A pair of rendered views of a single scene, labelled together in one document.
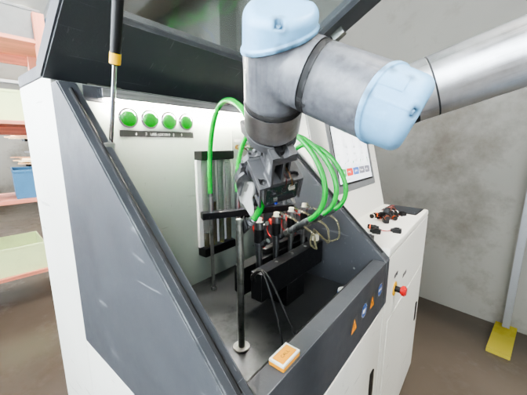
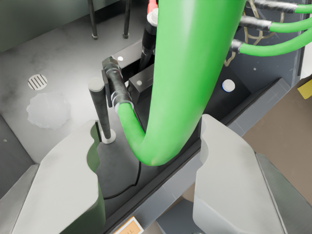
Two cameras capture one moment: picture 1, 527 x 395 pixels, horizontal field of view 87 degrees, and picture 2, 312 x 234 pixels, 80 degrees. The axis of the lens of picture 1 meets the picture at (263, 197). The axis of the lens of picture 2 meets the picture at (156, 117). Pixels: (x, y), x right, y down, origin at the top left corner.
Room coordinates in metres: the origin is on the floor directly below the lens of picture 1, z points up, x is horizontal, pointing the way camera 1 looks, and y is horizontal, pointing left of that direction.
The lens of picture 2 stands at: (0.52, 0.01, 1.33)
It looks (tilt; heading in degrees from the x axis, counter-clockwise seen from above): 71 degrees down; 335
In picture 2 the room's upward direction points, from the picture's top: 39 degrees clockwise
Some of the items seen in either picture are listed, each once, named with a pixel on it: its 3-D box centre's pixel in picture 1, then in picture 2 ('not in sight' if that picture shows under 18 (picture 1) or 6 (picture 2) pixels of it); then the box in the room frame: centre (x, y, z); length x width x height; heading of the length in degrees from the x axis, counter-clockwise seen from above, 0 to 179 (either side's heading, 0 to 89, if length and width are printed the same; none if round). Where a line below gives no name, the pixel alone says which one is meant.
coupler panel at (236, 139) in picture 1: (246, 172); not in sight; (1.09, 0.07, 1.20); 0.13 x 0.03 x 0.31; 141
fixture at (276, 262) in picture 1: (283, 273); (175, 55); (0.83, -0.06, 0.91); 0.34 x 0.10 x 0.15; 141
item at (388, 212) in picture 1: (388, 212); not in sight; (1.22, -0.56, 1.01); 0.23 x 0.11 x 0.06; 141
